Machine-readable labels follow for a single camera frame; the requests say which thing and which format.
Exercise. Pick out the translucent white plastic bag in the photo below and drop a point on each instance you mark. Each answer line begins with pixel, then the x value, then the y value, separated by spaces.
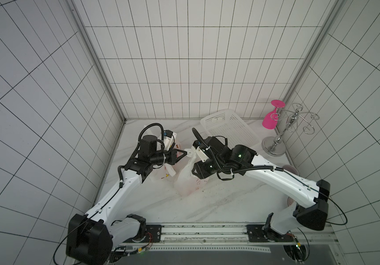
pixel 163 171

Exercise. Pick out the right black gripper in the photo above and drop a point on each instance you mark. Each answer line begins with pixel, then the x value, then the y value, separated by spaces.
pixel 196 169

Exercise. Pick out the black mounting plate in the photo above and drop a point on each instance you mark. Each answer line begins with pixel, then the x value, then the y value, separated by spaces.
pixel 256 234
pixel 153 233

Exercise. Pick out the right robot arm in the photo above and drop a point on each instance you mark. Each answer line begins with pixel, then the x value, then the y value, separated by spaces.
pixel 311 199

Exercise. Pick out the pink plastic wine glass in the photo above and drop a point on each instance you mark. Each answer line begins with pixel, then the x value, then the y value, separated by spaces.
pixel 271 119

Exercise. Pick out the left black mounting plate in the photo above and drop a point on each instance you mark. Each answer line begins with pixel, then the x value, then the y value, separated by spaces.
pixel 153 233

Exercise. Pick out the pale pink mug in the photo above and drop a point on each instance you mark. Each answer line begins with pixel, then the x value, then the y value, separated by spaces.
pixel 291 169

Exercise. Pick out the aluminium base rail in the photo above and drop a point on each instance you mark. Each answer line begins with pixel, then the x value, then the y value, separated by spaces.
pixel 219 237

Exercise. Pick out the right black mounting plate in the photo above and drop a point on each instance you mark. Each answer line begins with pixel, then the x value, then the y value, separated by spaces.
pixel 256 234

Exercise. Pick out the white bag with red print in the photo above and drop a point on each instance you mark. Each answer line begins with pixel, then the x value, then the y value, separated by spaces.
pixel 187 182

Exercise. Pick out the white perforated plastic basket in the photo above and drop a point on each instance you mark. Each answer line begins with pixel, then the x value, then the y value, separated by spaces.
pixel 228 124

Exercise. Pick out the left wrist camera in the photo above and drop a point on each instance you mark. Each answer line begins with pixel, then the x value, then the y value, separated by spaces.
pixel 169 140

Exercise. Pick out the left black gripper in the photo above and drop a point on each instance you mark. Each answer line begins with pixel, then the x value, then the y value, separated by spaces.
pixel 173 158

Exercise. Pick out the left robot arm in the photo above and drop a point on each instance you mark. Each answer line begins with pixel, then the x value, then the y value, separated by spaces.
pixel 92 237

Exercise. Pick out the silver metal glass rack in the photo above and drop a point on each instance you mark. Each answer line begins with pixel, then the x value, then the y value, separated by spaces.
pixel 275 145

